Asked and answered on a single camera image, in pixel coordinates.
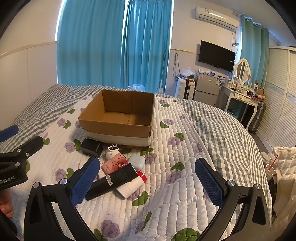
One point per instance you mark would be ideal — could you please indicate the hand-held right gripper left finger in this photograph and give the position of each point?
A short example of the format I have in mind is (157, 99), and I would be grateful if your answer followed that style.
(84, 183)

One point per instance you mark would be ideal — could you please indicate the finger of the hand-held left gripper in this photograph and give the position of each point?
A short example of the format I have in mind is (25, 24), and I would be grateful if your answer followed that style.
(8, 134)
(30, 146)

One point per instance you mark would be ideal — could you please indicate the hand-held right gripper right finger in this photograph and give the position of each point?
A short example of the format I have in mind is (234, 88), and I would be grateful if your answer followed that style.
(209, 183)

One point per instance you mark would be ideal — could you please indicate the black rectangular tube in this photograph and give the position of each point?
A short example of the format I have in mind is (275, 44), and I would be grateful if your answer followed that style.
(113, 180)

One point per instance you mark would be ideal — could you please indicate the pink box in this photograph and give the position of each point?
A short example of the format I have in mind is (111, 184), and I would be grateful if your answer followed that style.
(113, 165)

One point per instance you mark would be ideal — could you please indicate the black charger block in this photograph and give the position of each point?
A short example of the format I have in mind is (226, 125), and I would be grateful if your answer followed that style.
(91, 147)

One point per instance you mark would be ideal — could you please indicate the white plug-in device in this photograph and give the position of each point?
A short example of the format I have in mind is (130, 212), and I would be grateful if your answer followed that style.
(111, 153)

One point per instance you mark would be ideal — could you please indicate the white tube with red cap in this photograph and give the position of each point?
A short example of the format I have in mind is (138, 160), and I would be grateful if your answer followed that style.
(130, 186)

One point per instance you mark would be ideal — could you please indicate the white earbuds case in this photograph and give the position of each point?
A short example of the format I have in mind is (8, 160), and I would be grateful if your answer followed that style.
(137, 162)

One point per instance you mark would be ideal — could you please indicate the person's left hand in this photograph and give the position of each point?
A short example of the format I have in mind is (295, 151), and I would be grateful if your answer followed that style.
(5, 204)

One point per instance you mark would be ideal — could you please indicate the white floral quilt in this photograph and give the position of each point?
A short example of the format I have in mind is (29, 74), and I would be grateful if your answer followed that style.
(175, 190)

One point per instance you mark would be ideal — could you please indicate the grey checked blanket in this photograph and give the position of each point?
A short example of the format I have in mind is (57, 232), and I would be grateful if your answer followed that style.
(222, 129)

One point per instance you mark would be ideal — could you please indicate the cup with red straw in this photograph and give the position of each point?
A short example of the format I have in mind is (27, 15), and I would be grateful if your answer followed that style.
(271, 168)

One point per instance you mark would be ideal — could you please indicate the blue bin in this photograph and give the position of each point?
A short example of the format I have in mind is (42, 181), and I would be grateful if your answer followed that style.
(234, 112)

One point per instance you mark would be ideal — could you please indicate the dark grey suitcase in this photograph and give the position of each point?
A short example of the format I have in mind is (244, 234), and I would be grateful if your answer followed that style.
(258, 115)

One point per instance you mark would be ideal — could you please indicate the white dressing table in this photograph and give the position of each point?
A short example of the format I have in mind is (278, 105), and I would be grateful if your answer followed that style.
(240, 96)

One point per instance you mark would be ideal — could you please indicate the silver small fridge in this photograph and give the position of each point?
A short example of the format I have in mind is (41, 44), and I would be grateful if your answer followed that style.
(207, 90)

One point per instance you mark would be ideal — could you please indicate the white suitcase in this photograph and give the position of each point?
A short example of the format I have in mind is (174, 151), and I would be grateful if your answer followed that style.
(185, 90)

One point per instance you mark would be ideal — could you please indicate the small brown cardboard box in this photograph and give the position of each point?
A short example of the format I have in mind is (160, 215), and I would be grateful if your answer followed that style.
(260, 92)

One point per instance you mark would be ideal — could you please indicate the white plastic bag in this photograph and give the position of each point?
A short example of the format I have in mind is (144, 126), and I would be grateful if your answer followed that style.
(137, 87)

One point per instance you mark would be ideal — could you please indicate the white slatted wardrobe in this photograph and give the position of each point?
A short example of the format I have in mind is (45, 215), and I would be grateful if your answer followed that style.
(279, 97)

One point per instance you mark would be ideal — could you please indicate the clear plastic bag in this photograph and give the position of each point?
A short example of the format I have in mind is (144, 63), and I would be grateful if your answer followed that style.
(187, 73)

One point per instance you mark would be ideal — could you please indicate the wide blue curtain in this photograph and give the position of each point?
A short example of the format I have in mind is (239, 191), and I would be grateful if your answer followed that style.
(92, 46)

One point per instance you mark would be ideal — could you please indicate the white oval mirror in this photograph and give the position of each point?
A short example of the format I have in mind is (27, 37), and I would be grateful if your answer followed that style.
(242, 69)

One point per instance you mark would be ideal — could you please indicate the teal curtain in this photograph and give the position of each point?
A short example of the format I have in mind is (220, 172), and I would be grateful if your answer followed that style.
(254, 55)

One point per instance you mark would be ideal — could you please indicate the narrow blue curtain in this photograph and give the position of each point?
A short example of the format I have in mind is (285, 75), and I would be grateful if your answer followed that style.
(148, 51)

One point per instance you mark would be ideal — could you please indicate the white air conditioner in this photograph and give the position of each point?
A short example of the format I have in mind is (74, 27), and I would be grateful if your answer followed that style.
(215, 16)

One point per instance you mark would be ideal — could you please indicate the black wall television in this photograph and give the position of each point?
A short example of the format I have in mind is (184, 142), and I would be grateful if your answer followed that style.
(216, 56)

